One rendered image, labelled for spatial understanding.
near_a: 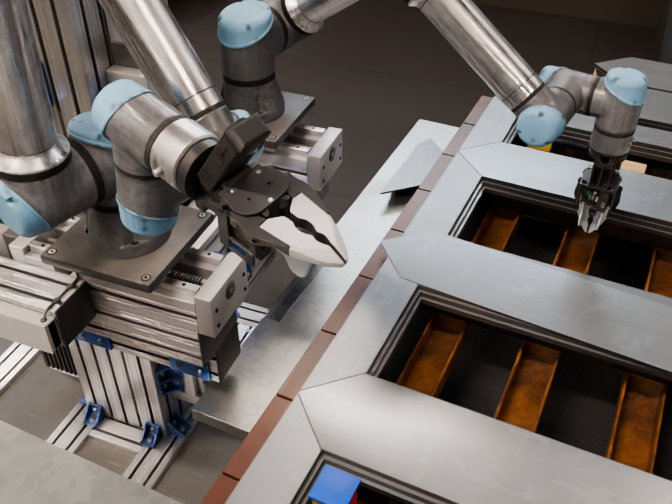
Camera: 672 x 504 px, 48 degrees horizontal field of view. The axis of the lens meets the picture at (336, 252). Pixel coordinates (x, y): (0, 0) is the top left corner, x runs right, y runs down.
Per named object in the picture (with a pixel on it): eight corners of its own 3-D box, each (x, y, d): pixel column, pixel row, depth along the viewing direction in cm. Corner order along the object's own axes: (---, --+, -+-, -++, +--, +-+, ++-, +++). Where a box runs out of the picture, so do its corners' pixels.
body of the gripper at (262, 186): (303, 232, 85) (229, 179, 90) (303, 181, 79) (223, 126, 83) (255, 272, 82) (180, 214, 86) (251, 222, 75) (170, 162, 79)
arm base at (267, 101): (206, 118, 168) (201, 77, 161) (237, 89, 179) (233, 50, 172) (267, 131, 163) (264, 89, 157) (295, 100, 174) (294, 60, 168)
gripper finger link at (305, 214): (362, 271, 80) (298, 226, 84) (365, 237, 76) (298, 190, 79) (343, 289, 79) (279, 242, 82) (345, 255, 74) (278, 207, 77)
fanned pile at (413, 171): (467, 147, 227) (468, 135, 224) (422, 216, 199) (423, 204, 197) (428, 138, 231) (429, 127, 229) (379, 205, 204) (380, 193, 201)
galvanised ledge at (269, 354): (478, 140, 236) (479, 132, 234) (280, 454, 144) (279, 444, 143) (419, 127, 242) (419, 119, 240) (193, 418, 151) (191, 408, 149)
